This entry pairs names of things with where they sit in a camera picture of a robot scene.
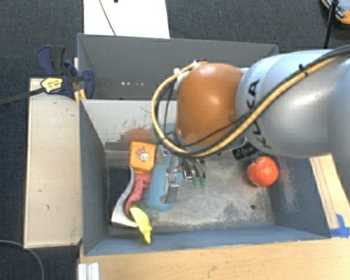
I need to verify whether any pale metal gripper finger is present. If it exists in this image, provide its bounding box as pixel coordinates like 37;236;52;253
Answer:
160;174;180;205

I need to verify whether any light blue bottle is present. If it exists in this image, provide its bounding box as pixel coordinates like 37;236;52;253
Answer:
146;155;182;213

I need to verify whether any pink cloth toy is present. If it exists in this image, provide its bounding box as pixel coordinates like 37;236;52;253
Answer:
124;171;152;216

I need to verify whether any orange printed box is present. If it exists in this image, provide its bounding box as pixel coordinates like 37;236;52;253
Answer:
128;141;158;174

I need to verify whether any yellow toy banana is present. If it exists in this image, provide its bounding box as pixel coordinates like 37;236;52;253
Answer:
129;206;153;245

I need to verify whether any grey metal bin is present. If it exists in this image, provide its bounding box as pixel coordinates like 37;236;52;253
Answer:
76;33;332;257

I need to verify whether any white curved sheet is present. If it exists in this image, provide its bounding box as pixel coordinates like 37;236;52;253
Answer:
110;166;138;229

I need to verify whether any orange fruit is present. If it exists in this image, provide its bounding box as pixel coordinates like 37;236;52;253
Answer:
246;156;279;188

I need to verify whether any pale wood flat board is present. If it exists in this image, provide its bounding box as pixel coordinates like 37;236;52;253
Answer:
23;78;83;249

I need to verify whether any black cylinder on white bracket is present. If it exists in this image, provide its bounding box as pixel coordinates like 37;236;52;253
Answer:
232;143;256;161

